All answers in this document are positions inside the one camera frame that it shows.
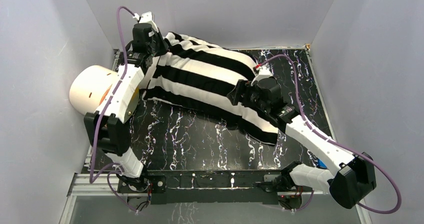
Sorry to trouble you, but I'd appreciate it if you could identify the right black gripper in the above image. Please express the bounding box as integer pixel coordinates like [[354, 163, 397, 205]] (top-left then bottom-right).
[[226, 80, 270, 113]]

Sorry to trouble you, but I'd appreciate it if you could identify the black white striped pillowcase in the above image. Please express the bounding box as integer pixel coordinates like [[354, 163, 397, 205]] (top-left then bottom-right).
[[142, 32, 279, 145]]

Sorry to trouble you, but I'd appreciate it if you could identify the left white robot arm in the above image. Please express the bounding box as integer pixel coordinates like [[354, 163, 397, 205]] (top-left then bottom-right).
[[84, 20, 168, 192]]

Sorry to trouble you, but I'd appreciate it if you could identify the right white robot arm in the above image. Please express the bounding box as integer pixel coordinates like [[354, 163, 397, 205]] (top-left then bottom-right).
[[227, 77, 377, 209]]

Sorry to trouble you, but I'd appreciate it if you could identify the white orange cylinder roll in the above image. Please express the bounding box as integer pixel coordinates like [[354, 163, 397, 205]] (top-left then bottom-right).
[[69, 65, 118, 115]]

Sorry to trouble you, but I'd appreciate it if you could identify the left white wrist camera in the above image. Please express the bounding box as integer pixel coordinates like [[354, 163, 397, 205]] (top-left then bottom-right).
[[133, 12, 154, 25]]

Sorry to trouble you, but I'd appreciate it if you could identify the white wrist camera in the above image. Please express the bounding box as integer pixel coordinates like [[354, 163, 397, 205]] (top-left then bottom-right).
[[133, 12, 154, 25], [254, 65, 272, 80]]

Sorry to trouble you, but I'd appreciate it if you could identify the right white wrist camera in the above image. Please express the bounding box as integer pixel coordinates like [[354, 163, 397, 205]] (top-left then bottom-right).
[[254, 65, 272, 80]]

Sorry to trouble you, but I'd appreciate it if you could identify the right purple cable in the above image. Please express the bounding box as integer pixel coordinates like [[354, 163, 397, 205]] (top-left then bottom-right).
[[255, 54, 403, 215]]

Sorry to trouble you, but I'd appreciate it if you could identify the purple cable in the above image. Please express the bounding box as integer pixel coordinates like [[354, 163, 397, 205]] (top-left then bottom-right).
[[255, 54, 403, 215], [87, 6, 143, 197]]

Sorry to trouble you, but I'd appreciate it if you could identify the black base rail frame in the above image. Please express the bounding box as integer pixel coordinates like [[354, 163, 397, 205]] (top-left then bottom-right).
[[119, 168, 312, 210]]

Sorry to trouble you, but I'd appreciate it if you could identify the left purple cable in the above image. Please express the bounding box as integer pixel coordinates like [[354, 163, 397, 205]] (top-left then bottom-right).
[[87, 6, 143, 197]]

